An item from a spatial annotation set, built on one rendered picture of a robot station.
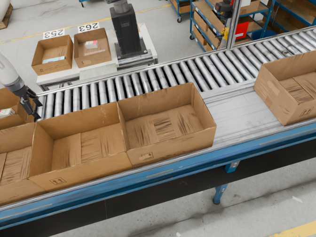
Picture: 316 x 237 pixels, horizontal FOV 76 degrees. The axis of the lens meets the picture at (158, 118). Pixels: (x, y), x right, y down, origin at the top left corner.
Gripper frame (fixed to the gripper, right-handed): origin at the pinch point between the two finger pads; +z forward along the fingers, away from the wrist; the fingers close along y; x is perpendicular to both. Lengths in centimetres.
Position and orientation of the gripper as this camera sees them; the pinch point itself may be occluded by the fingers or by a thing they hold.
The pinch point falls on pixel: (37, 110)
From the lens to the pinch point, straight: 148.8
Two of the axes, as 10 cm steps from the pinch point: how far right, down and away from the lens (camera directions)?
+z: 1.0, 6.0, 7.9
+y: -2.5, -7.5, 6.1
